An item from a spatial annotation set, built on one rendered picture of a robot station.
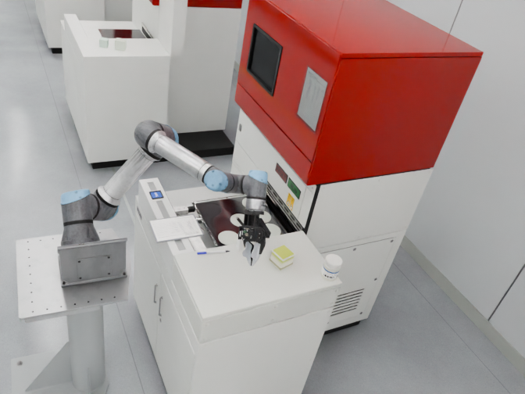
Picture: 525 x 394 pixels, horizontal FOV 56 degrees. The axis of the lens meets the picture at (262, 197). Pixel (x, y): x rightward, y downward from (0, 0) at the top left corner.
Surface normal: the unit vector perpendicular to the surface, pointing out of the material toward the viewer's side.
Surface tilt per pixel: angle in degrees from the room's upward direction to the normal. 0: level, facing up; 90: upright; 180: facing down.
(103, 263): 90
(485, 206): 90
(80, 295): 0
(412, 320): 0
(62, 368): 90
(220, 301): 0
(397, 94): 90
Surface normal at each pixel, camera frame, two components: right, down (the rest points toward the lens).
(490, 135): -0.89, 0.14
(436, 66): 0.43, 0.59
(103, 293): 0.17, -0.79
